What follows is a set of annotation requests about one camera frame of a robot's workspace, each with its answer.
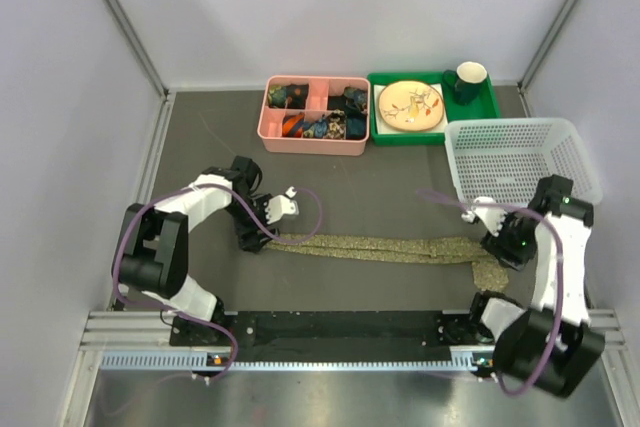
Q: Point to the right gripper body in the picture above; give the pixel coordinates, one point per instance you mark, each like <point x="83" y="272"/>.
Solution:
<point x="517" y="241"/>

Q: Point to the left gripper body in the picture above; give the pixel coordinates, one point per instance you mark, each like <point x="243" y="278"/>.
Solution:
<point x="243" y="221"/>

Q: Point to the olive green patterned tie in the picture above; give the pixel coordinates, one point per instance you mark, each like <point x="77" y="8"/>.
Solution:
<point x="486" y="272"/>

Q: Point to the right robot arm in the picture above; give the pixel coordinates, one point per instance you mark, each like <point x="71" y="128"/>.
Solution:
<point x="549" y="343"/>

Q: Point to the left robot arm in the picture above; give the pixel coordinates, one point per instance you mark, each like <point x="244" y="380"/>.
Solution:
<point x="154" y="250"/>

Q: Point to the white perforated plastic basket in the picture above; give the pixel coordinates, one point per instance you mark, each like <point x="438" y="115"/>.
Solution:
<point x="505" y="158"/>

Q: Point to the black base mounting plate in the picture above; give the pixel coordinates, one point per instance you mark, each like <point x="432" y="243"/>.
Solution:
<point x="356" y="341"/>

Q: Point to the pink divided storage box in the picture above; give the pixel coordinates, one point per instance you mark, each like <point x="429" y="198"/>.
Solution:
<point x="320" y="88"/>

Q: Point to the rolled orange blue tie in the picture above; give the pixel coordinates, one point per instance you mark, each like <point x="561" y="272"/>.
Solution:
<point x="295" y="125"/>

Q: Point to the rolled dark paisley tie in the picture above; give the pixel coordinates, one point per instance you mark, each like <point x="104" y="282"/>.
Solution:
<point x="335" y="128"/>

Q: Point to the rolled dark floral tie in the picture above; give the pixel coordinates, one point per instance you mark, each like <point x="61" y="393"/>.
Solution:
<point x="292" y="96"/>

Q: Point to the dark green mug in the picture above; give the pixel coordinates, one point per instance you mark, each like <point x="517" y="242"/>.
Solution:
<point x="465" y="81"/>

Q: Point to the rolled teal patterned tie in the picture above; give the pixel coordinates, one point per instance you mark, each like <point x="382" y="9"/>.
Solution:
<point x="353" y="102"/>

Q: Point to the cream floral plate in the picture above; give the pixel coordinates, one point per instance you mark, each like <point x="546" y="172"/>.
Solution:
<point x="410" y="107"/>

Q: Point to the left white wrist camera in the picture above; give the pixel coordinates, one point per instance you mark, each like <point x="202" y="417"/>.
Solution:
<point x="281" y="206"/>

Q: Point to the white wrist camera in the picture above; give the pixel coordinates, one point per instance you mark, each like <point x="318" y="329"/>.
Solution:
<point x="281" y="206"/>
<point x="483" y="209"/>

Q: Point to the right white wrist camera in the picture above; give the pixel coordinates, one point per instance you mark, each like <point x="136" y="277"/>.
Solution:
<point x="483" y="209"/>

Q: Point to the aluminium frame rail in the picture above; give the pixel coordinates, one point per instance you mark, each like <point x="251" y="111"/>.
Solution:
<point x="127" y="330"/>

